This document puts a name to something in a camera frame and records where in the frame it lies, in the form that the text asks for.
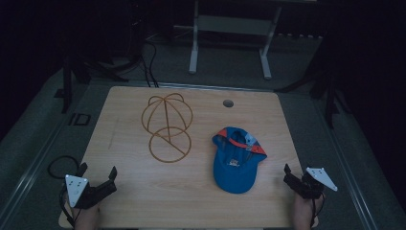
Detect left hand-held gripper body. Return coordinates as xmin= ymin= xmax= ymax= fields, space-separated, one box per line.
xmin=64 ymin=173 xmax=118 ymax=210

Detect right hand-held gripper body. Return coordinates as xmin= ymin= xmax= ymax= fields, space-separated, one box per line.
xmin=282 ymin=166 xmax=339 ymax=200

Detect blue cap with orange trim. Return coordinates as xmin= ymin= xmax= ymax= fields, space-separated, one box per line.
xmin=212 ymin=126 xmax=268 ymax=195

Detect brown wire hat stand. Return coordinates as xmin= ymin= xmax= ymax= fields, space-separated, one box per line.
xmin=141 ymin=92 xmax=194 ymax=164

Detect person's right hand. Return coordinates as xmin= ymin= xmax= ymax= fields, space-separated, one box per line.
xmin=293 ymin=194 xmax=324 ymax=230

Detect person's left hand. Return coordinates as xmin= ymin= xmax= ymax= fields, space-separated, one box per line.
xmin=70 ymin=204 xmax=101 ymax=230

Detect black tripod stand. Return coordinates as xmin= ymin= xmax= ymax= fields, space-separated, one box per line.
xmin=276 ymin=37 xmax=353 ymax=130
xmin=53 ymin=37 xmax=143 ymax=115

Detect white metal stand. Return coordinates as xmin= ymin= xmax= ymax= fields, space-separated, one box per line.
xmin=188 ymin=0 xmax=283 ymax=81

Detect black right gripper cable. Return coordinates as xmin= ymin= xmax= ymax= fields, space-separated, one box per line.
xmin=309 ymin=192 xmax=326 ymax=230

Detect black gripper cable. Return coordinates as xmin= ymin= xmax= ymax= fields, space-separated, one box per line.
xmin=47 ymin=154 xmax=81 ymax=230
xmin=309 ymin=192 xmax=326 ymax=230

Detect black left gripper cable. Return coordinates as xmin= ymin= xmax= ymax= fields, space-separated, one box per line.
xmin=47 ymin=154 xmax=81 ymax=230

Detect black floor cables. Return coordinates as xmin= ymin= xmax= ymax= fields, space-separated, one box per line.
xmin=139 ymin=40 xmax=161 ymax=89

